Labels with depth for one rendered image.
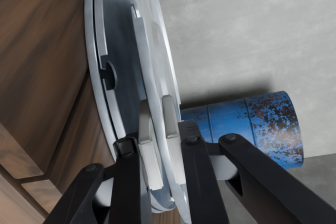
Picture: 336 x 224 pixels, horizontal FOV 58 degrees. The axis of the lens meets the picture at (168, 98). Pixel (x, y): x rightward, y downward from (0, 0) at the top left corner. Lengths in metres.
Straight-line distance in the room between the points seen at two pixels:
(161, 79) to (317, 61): 2.49
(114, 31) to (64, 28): 0.07
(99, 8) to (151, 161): 0.13
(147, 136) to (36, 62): 0.07
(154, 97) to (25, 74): 0.07
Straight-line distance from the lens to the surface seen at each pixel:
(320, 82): 2.88
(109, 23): 0.27
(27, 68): 0.17
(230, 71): 2.56
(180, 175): 0.17
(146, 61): 0.18
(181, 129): 0.18
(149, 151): 0.16
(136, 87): 0.30
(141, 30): 0.19
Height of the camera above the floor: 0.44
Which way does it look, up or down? 11 degrees down
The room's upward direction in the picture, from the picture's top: 79 degrees clockwise
